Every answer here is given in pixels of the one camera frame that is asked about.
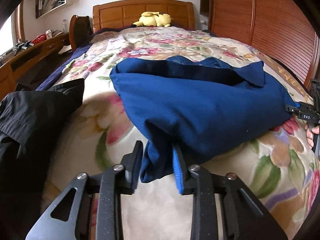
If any wooden louvered wardrobe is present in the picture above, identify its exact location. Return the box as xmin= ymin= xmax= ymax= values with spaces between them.
xmin=200 ymin=0 xmax=319 ymax=88

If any wooden chair with dark garment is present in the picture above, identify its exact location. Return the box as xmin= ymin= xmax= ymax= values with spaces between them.
xmin=69 ymin=15 xmax=93 ymax=52

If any yellow plush toy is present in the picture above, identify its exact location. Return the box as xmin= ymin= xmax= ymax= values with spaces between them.
xmin=132 ymin=11 xmax=172 ymax=27

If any red basket on desk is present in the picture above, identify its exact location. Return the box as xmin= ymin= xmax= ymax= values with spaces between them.
xmin=32 ymin=34 xmax=47 ymax=45

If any black jacket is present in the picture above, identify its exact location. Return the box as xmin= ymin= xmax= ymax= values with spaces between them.
xmin=0 ymin=77 xmax=85 ymax=181

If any floral blanket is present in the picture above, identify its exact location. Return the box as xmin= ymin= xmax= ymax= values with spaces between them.
xmin=42 ymin=27 xmax=319 ymax=239

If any navy bed sheet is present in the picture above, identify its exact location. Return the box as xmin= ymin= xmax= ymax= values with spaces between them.
xmin=36 ymin=28 xmax=122 ymax=90

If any blue suit jacket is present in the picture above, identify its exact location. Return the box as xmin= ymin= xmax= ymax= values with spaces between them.
xmin=110 ymin=56 xmax=294 ymax=183

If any right hand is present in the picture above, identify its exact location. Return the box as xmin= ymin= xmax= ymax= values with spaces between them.
xmin=305 ymin=123 xmax=319 ymax=148

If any wooden desk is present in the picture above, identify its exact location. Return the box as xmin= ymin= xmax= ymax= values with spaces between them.
xmin=0 ymin=33 xmax=69 ymax=100

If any wooden headboard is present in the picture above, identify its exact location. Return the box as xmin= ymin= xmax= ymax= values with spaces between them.
xmin=92 ymin=0 xmax=195 ymax=32

